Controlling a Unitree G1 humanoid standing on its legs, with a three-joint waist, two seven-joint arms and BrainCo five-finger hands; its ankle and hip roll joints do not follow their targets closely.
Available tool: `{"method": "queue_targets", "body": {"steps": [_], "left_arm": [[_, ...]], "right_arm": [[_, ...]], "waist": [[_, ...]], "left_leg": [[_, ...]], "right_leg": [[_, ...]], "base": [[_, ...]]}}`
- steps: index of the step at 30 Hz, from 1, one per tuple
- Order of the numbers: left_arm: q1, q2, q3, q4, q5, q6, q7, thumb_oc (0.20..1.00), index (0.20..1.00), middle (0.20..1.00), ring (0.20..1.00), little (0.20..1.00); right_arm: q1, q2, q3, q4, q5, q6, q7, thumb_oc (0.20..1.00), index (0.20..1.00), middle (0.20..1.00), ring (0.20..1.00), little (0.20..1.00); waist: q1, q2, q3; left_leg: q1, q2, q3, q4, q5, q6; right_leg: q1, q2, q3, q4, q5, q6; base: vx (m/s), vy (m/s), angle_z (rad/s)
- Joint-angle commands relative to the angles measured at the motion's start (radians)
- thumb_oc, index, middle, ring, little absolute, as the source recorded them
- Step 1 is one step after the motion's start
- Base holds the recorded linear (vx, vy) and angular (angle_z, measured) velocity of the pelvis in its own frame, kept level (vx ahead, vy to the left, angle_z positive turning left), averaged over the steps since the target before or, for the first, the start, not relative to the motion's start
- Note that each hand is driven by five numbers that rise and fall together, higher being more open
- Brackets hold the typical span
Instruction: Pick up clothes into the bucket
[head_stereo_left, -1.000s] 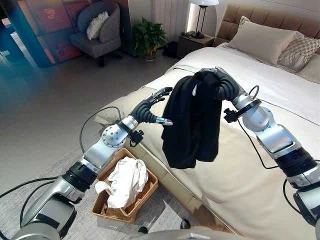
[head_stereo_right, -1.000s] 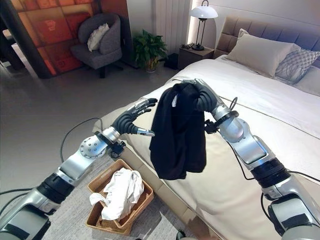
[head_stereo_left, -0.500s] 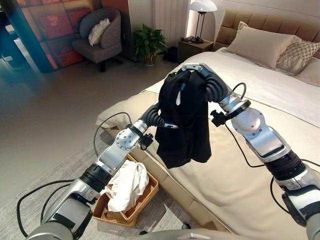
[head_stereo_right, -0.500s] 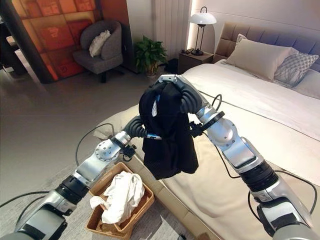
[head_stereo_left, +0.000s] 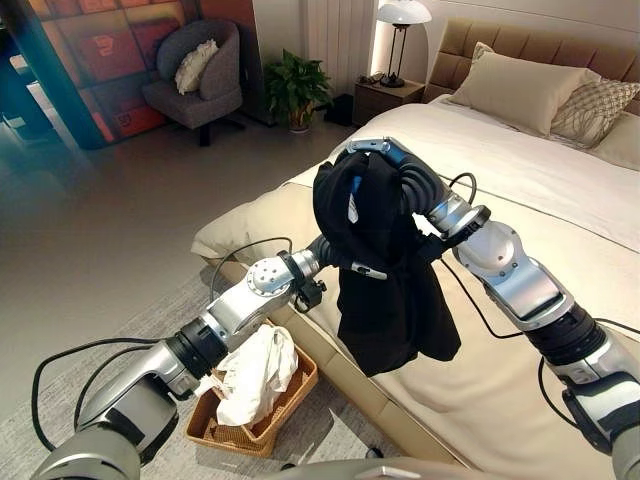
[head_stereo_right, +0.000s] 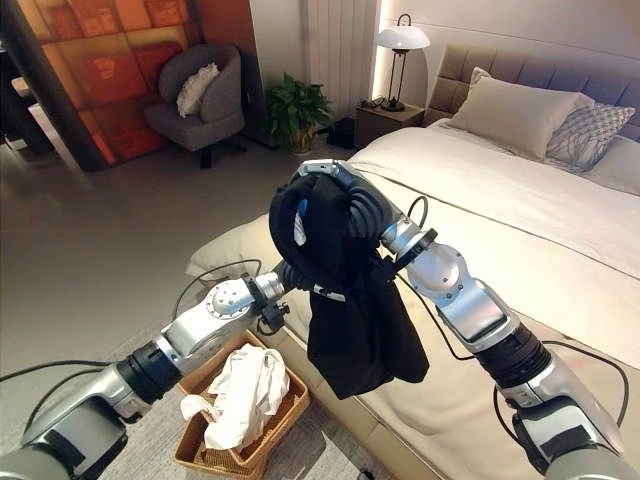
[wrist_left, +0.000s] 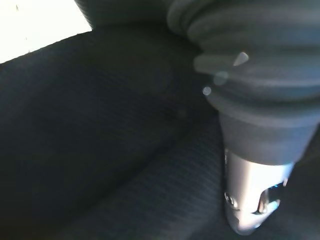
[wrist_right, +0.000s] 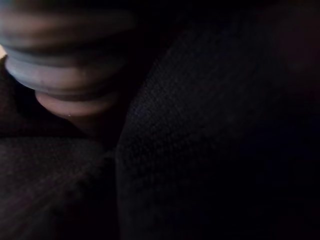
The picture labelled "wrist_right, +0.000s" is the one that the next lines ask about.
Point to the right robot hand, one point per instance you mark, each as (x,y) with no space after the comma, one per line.
(62,75)

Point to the dark knit garment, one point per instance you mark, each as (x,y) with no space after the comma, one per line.
(190,140)

